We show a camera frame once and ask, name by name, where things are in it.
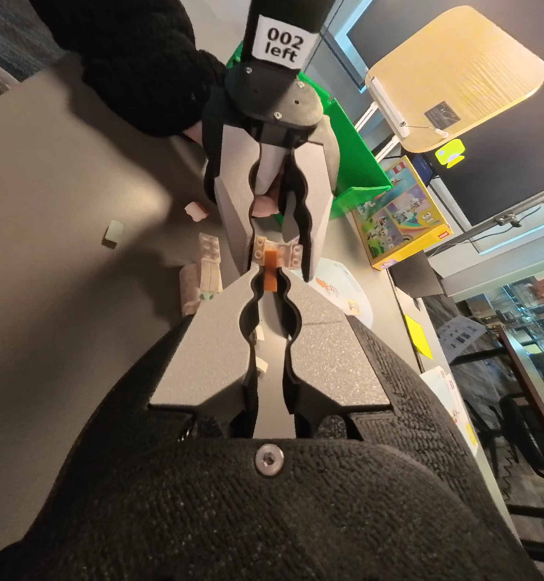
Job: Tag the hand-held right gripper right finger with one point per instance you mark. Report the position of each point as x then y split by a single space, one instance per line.
335 363

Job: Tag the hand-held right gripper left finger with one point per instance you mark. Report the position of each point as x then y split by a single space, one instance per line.
199 363

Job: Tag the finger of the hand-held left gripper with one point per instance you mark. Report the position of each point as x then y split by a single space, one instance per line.
317 190
233 190

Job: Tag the white lego assembly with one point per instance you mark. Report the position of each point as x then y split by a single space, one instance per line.
294 254

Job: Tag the orange lego piece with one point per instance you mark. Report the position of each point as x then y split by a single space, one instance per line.
271 277

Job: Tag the white pink lego piece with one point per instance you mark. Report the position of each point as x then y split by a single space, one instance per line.
194 211

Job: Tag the small white lego brick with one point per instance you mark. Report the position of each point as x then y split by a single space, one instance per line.
261 366
259 334

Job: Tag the lego instruction booklet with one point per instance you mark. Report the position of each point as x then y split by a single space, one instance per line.
344 290

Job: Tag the beige lego piece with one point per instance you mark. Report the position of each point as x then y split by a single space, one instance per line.
188 290

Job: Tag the white green lego build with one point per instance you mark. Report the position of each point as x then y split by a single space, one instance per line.
209 265

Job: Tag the colourful lego set box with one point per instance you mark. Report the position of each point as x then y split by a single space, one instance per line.
399 213

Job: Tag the pale green lego brick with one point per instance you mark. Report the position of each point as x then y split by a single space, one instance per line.
113 235

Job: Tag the person's left hand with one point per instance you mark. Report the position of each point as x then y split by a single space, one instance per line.
265 206

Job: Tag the green plastic tray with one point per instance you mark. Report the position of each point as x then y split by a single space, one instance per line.
353 154

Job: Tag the yellow sticky note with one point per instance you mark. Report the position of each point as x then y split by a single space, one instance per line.
418 337

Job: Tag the black sheet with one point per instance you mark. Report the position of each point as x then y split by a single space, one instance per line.
415 272

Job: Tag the white printed sheet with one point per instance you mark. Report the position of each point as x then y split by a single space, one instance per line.
451 404

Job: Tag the printed paper sheet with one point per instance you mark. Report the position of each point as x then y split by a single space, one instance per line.
460 338

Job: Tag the light wooden panel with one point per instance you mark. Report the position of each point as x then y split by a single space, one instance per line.
458 68

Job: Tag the black office chair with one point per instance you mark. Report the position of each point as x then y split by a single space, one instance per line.
517 431

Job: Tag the brown wooden table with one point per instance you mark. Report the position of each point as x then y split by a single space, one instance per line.
535 381

